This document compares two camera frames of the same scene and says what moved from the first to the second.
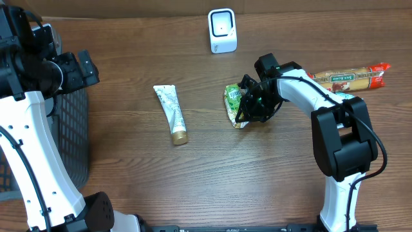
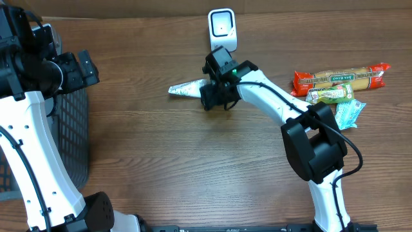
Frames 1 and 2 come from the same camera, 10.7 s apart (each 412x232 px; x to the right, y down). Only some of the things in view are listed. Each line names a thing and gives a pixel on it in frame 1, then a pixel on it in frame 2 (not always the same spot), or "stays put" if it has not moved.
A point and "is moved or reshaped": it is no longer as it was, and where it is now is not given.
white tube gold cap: x=168 y=96 → x=189 y=88
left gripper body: x=72 y=77 stays put
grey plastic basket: x=69 y=111 stays put
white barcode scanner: x=223 y=31 stays put
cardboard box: x=61 y=8 stays put
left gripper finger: x=92 y=76 stays put
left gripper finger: x=88 y=67 stays put
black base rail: x=290 y=228 stays put
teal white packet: x=345 y=96 is moved or reshaped
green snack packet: x=232 y=96 → x=333 y=93
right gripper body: x=264 y=106 → x=219 y=95
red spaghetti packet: x=349 y=80 stays put
